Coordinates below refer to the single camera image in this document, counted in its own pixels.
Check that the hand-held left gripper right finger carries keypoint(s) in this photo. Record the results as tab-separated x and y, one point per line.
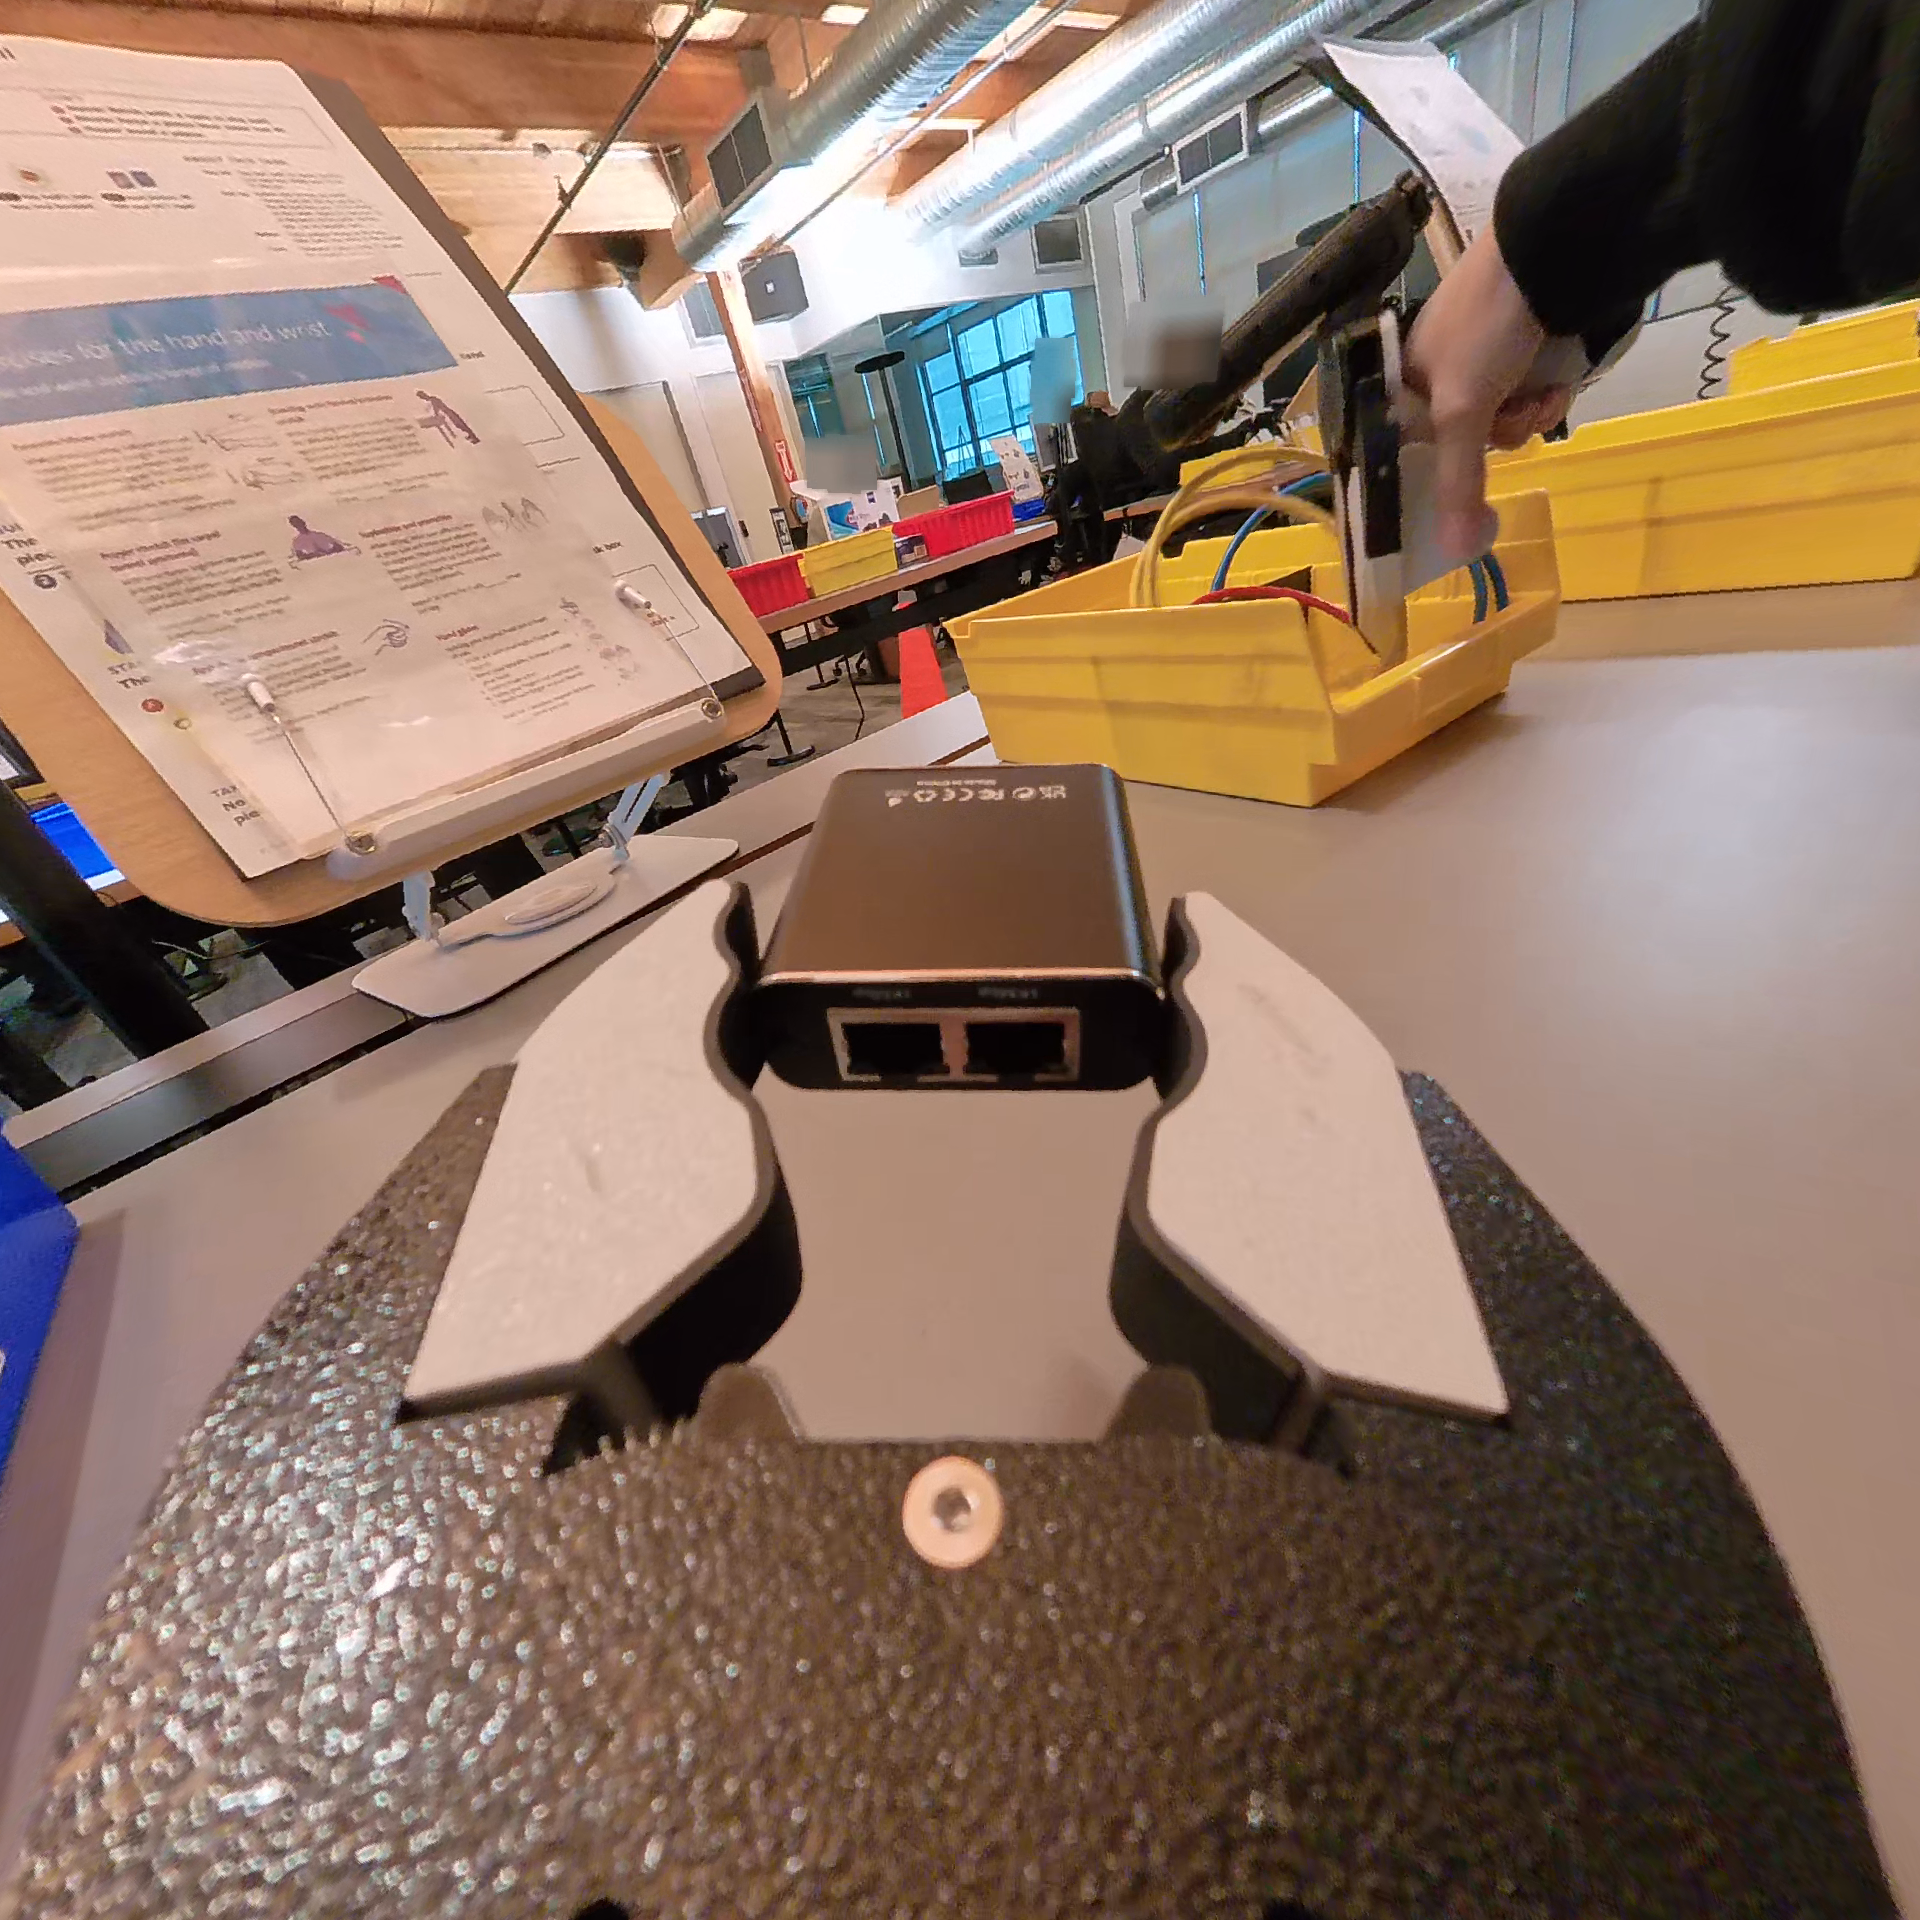
1305	1202

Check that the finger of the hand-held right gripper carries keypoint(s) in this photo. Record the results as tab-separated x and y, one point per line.
1372	495
1448	524

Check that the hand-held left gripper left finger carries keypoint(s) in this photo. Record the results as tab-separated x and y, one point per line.
600	1186

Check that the yellow plastic bin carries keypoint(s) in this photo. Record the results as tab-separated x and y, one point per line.
1725	511
1200	704
1846	346
851	566

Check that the black network splitter box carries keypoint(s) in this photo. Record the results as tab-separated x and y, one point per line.
961	869

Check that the blue plastic bin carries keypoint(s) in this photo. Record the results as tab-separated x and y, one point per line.
31	1290

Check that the person's right forearm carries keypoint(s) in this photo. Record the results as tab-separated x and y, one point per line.
1725	149

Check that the person's right hand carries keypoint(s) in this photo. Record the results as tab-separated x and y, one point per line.
1477	359

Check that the wooden document stand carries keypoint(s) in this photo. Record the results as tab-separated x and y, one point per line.
1425	119

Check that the red plastic bin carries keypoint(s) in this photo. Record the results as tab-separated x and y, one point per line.
769	588
961	528

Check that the silver ceiling ventilation ducts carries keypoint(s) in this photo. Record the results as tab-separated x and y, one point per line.
902	76

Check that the orange traffic cone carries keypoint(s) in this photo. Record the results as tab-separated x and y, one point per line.
921	682

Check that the instruction sheet on stand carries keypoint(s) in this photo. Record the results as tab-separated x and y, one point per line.
91	810

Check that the printed instruction sheet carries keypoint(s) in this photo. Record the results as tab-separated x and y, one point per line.
301	452

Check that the black wall speaker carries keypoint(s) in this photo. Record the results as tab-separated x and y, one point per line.
775	284

